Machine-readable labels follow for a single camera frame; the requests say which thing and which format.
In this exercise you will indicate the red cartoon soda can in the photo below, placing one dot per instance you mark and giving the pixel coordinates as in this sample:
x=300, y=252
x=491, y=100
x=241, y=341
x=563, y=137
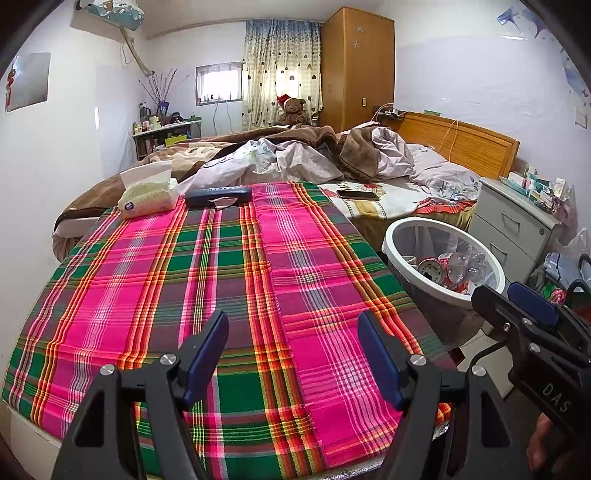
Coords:
x=429, y=268

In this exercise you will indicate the power strip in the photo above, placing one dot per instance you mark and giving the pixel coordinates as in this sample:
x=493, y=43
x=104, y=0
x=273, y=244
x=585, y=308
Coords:
x=395, y=113

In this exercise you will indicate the white paper scrap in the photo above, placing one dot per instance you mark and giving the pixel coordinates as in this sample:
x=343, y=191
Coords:
x=223, y=203

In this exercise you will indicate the person's right hand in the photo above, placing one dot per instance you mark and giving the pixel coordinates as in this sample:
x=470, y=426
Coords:
x=542, y=443

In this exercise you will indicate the pale floral duvet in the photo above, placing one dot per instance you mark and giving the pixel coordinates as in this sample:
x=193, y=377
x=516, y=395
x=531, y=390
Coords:
x=295, y=161

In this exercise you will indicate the pink green plaid cloth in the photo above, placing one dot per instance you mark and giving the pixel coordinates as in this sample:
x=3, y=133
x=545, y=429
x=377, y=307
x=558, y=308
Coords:
x=138, y=277

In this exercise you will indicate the green tissue pack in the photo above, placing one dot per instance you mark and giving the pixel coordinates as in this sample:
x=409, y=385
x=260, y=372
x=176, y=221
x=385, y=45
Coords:
x=147, y=198

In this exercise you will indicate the vase of bare branches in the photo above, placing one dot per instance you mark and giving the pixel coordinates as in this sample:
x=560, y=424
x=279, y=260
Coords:
x=161, y=87

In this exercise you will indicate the wooden wardrobe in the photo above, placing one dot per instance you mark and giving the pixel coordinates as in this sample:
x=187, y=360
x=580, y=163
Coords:
x=358, y=69

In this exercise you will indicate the clear plastic bottle red label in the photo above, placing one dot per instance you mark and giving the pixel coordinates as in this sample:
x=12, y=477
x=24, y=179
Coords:
x=466, y=270

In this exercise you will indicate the brown blanket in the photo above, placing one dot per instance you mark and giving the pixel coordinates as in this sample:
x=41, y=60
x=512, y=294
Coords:
x=360, y=152

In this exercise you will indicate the patterned window curtain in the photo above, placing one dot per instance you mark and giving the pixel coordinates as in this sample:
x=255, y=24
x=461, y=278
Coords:
x=277, y=60

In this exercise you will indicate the white shelf with bottles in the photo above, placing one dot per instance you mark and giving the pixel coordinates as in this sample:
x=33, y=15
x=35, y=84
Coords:
x=161, y=138

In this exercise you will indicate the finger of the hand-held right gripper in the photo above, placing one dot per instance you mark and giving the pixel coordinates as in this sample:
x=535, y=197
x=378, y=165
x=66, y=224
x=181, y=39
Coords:
x=496, y=309
x=531, y=300

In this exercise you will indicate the pile of plastic bags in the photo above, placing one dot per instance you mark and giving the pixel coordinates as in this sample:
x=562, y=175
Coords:
x=561, y=270

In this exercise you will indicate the pile of small packets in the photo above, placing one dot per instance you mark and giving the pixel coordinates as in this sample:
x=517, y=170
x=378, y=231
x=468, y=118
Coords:
x=540, y=189

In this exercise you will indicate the dark blue glasses case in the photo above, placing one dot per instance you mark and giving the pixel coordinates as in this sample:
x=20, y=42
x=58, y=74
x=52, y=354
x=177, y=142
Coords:
x=217, y=193

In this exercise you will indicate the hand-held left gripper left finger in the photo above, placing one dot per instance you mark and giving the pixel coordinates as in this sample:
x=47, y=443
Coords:
x=205, y=355

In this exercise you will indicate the red hanging ornament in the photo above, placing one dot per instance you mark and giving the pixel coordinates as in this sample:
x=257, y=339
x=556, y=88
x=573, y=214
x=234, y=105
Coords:
x=10, y=87

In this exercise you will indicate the wooden bed headboard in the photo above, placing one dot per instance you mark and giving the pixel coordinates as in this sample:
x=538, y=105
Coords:
x=475, y=141

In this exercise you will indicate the white wall switch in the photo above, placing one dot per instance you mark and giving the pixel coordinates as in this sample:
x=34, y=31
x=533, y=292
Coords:
x=581, y=115

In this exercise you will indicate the teddy bear with red hat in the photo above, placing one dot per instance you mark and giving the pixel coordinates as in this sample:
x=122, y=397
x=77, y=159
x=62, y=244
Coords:
x=293, y=110

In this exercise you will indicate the floral bedsheet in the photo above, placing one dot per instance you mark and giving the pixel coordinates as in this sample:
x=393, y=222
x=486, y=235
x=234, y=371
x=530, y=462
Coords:
x=392, y=203

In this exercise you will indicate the white wrapped pipe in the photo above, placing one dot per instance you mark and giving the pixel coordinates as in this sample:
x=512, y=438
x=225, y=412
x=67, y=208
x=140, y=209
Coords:
x=136, y=53

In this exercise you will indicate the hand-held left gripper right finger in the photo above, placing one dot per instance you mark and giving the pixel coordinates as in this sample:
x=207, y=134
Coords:
x=378, y=360

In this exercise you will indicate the silver wall poster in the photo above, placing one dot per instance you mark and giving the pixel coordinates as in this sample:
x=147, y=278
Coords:
x=30, y=78

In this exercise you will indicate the wall air conditioner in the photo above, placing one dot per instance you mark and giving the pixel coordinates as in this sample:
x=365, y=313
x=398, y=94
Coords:
x=115, y=11

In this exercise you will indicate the small window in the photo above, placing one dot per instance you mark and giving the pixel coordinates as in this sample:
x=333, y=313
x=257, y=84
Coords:
x=217, y=83

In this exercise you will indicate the blue dolphin wall sticker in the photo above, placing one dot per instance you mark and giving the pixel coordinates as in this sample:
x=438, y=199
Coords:
x=575, y=74
x=512, y=16

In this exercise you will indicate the grey waste bin white rim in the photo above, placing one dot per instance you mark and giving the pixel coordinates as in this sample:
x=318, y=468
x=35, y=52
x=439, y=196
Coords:
x=438, y=318

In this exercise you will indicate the black smartphone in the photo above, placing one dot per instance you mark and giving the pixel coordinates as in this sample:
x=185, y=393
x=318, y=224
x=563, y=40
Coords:
x=358, y=194

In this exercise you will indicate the grey nightstand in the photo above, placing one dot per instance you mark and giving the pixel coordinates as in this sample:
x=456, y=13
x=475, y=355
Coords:
x=503, y=221

